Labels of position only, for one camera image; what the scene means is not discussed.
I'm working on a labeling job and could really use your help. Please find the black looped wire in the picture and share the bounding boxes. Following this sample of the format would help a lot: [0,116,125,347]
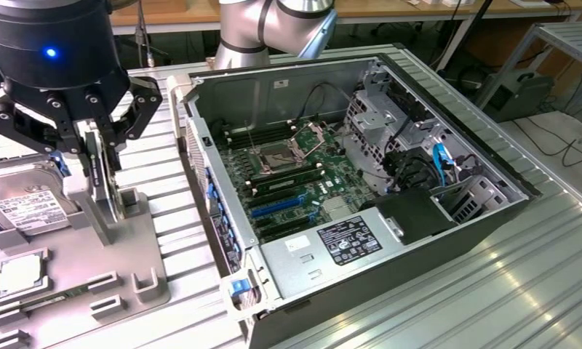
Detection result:
[293,82,356,125]

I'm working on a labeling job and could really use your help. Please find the red purple wires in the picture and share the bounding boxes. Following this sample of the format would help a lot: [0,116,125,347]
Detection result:
[445,153,481,177]

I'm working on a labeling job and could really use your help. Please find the silver CPU chip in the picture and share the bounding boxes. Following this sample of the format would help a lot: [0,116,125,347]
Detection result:
[0,253,47,293]

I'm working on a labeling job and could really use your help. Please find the metal slat side table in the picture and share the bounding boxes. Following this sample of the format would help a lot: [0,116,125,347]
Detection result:
[505,20,582,123]

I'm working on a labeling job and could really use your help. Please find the grey plastic corner bracket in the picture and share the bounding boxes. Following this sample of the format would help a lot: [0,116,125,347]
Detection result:
[165,74,198,140]
[218,270,266,323]

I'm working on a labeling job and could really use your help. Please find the thin locking lever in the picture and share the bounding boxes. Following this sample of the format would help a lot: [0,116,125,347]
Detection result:
[244,119,258,152]

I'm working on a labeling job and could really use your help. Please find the silver chipset heat sink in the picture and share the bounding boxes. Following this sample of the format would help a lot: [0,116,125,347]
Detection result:
[321,197,357,217]

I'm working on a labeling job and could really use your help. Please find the black expansion slot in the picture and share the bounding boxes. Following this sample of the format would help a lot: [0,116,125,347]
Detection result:
[253,212,312,230]
[258,220,317,241]
[248,190,305,209]

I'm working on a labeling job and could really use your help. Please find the black floor cable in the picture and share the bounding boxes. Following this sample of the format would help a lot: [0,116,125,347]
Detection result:
[511,116,582,167]

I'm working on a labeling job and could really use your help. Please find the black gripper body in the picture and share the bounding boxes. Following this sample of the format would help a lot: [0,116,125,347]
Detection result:
[0,0,130,116]

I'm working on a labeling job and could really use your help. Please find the wooden desk white frame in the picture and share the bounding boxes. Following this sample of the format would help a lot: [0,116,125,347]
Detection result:
[107,0,582,83]

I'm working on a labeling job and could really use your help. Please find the black wire bundle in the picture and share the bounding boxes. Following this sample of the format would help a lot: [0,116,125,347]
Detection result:
[381,149,440,193]

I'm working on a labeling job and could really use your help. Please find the blue expansion slot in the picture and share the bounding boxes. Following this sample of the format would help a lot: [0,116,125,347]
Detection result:
[249,198,306,220]

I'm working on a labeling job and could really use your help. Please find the RAM stick with black chips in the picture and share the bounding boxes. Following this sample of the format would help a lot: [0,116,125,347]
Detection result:
[250,169,324,193]

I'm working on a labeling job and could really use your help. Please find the green RAM stick bare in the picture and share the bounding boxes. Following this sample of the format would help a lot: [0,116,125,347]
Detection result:
[17,284,91,314]

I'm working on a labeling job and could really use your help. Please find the perforated metal drive cage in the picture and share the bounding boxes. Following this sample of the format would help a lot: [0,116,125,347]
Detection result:
[342,88,449,193]

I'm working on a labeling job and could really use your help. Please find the CPU socket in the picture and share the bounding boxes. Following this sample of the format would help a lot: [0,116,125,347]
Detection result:
[254,142,306,172]

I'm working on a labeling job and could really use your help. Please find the black RAM slot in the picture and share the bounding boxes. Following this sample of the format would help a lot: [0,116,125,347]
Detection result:
[226,129,297,145]
[228,133,300,150]
[224,121,294,136]
[245,162,321,185]
[225,125,296,141]

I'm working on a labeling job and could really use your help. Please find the silver hard disk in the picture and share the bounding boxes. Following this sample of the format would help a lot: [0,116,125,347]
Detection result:
[0,161,74,237]

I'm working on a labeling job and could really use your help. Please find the metal disk bay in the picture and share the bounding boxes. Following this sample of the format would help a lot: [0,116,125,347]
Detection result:
[428,173,532,227]

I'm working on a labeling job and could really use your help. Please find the metal socket cover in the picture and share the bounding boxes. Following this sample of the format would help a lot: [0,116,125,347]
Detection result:
[289,121,334,154]

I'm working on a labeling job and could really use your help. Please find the silver power supply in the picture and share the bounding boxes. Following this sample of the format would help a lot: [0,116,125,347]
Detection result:
[257,207,408,305]

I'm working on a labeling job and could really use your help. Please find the black box device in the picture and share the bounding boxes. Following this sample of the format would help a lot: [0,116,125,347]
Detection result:
[484,71,558,124]

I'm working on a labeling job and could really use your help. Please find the black plastic shroud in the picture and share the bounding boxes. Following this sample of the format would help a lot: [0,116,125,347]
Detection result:
[356,188,460,247]

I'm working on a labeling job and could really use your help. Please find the blue wire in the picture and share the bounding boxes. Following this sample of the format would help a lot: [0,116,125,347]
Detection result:
[429,142,451,189]

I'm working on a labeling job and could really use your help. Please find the grey plastic parts rack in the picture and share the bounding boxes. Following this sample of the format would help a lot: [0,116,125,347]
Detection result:
[0,173,171,349]

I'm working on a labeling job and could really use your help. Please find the green motherboard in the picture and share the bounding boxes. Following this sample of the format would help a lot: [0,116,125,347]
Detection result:
[212,118,387,245]

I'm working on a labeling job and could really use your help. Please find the thin hanging cable with plug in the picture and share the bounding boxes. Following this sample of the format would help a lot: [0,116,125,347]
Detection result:
[133,0,157,68]

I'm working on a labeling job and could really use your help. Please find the open black PC case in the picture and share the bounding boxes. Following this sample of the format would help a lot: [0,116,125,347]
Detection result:
[175,52,544,349]

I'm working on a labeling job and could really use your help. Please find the graphics card with fan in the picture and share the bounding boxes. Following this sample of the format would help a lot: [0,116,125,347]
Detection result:
[74,118,126,222]

